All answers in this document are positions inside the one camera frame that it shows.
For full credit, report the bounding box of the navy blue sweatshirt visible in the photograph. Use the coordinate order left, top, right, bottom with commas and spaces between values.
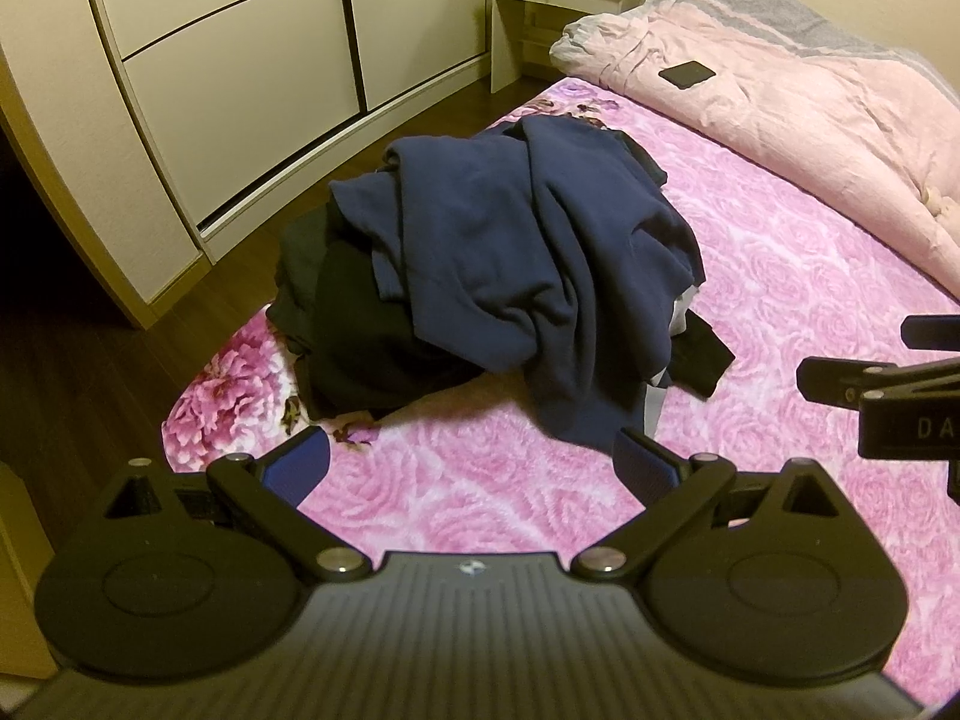
331, 115, 704, 452

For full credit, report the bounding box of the pink floral bed blanket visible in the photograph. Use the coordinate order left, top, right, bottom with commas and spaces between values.
159, 76, 960, 710

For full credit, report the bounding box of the pale pink duvet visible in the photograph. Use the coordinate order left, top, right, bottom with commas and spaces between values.
550, 4, 958, 293

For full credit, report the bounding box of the black smartphone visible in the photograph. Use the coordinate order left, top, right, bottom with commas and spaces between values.
659, 60, 716, 89

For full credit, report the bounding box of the cream sliding wardrobe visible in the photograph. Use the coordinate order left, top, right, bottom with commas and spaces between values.
2, 0, 490, 327

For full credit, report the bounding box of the grey pillow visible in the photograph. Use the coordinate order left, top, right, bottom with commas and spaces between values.
644, 0, 947, 82

